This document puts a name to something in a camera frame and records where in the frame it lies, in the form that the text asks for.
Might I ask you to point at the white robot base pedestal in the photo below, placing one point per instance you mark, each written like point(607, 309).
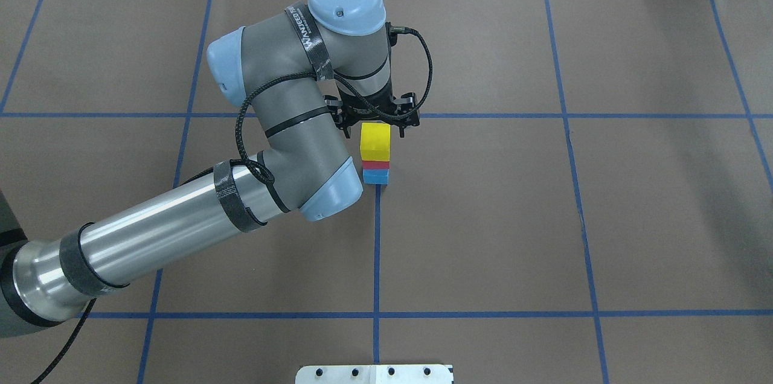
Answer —
point(387, 373)

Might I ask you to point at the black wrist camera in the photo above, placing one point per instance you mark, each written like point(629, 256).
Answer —
point(347, 110)

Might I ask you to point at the yellow cube block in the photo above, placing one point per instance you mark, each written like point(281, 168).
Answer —
point(375, 142)

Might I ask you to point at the red cube block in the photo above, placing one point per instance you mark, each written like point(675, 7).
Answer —
point(375, 165)

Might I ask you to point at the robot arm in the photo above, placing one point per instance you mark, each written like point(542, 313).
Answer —
point(298, 80)

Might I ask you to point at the blue cube block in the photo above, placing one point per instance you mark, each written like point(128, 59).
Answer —
point(376, 176)

